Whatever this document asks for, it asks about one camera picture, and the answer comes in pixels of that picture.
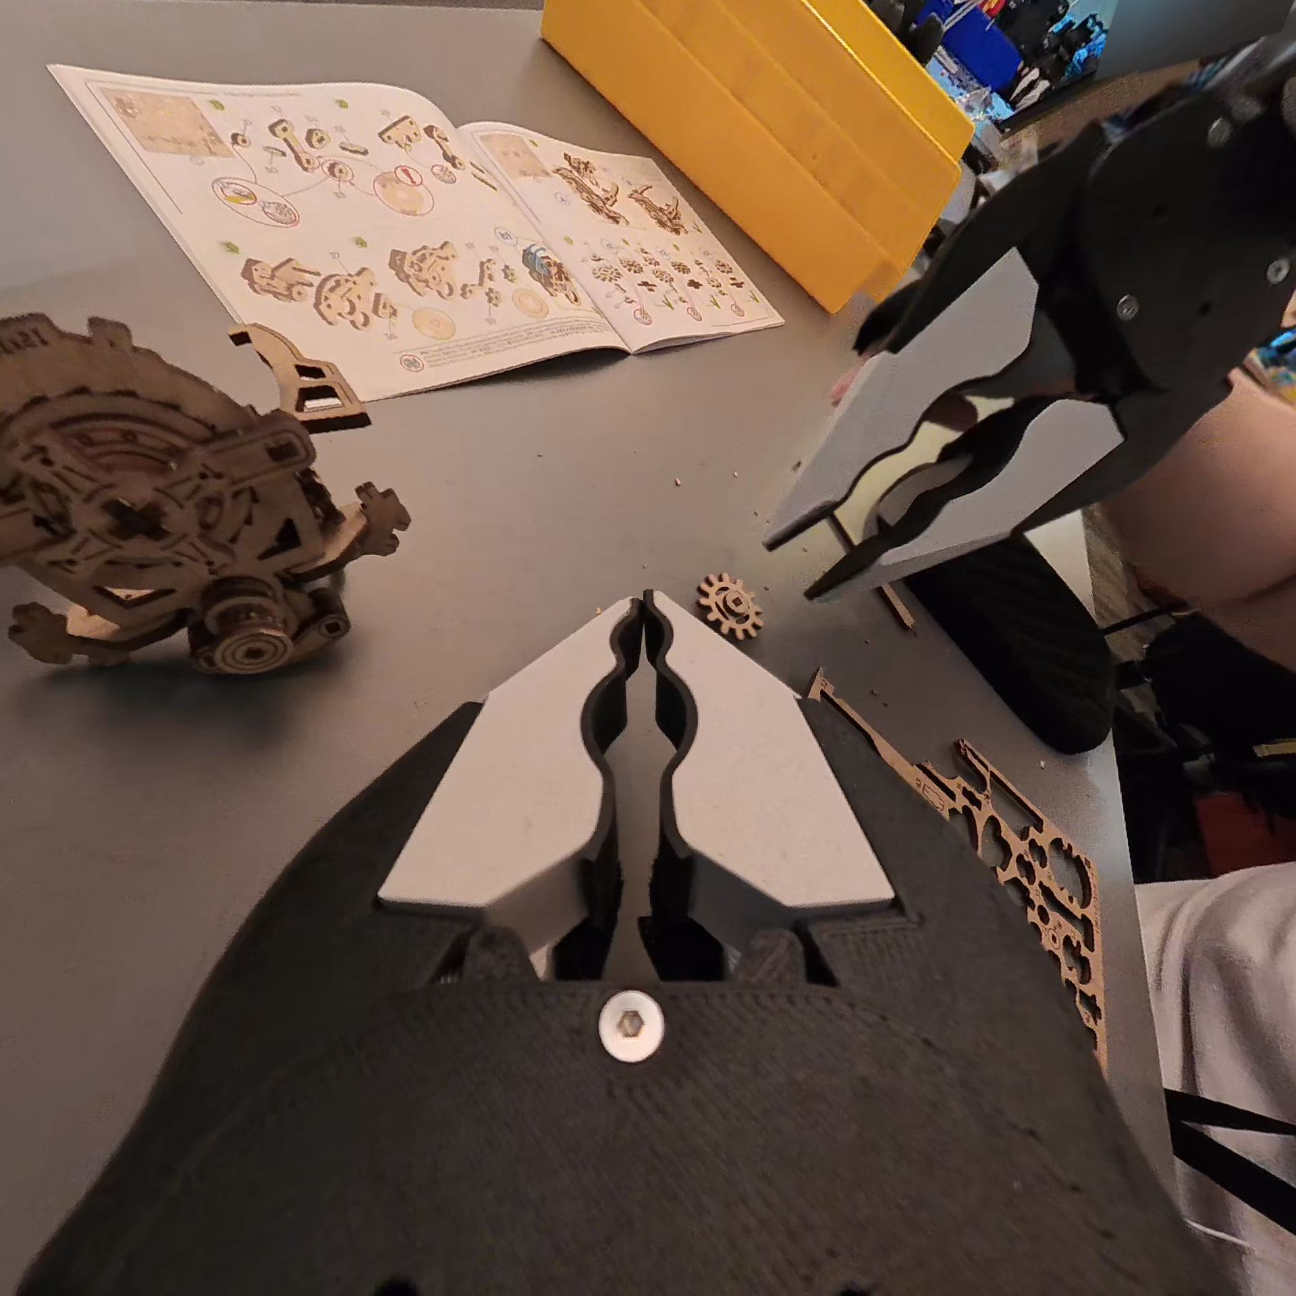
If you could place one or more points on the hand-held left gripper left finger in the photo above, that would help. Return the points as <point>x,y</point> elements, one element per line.
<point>495,810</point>

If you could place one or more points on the black quilted cushion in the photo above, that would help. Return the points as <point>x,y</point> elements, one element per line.
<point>1022,648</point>

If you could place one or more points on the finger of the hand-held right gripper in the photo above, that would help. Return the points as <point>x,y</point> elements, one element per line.
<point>931,354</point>
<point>1031,475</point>

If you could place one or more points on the wooden mechanical model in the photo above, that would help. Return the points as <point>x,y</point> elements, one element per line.
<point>151,507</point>

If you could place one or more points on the small wooden gear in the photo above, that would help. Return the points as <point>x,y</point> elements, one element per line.
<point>713,617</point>

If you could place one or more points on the person's right hand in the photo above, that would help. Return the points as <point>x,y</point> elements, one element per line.
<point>853,382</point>

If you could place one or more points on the thin wooden strip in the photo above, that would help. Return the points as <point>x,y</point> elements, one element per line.
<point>895,607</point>

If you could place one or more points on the yellow plastic bin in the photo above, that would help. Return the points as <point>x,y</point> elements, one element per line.
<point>769,121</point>

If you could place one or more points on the open instruction booklet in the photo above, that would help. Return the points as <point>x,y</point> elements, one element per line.
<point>404,254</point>

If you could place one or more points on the shelf with colourful items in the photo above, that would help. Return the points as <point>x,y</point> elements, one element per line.
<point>1013,41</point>

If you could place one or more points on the person's right forearm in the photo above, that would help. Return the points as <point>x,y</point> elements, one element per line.
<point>1225,507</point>

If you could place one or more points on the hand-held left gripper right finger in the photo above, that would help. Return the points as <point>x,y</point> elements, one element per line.
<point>778,810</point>

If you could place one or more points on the wooden parts sheet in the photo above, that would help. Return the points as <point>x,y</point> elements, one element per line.
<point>1013,881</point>

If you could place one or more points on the person's white shirt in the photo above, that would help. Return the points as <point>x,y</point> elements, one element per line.
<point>1225,961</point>

